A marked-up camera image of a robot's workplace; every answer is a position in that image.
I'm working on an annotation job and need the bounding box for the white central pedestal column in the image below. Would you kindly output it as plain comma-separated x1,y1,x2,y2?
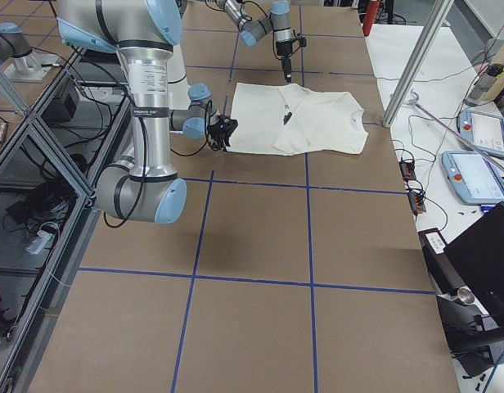
167,44,188,86

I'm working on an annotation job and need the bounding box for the red cylinder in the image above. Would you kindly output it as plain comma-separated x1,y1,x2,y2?
362,0,380,37

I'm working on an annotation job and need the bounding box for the metal reacher grabber tool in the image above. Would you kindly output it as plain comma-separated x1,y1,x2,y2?
405,91,504,181

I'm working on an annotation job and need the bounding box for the far blue teach pendant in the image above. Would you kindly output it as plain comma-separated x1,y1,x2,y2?
458,108,504,158

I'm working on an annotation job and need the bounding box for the blue teach pendant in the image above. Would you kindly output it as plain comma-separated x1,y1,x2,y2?
441,151,504,205
458,108,504,158

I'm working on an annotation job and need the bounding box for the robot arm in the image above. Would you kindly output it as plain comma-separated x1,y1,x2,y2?
205,1,306,83
57,1,237,224

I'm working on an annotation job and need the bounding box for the cream long-sleeve cat shirt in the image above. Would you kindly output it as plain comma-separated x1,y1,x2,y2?
230,83,368,156

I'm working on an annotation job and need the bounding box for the aluminium frame side rack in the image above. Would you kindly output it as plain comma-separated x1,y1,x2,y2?
0,23,128,392

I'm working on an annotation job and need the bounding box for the near blue teach pendant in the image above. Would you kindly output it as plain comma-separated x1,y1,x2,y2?
441,151,504,205

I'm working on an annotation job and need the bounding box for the aluminium frame post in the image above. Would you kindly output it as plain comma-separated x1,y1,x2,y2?
382,0,454,128

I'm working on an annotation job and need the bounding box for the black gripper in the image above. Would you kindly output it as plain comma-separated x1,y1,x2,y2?
274,39,294,82
208,115,238,151

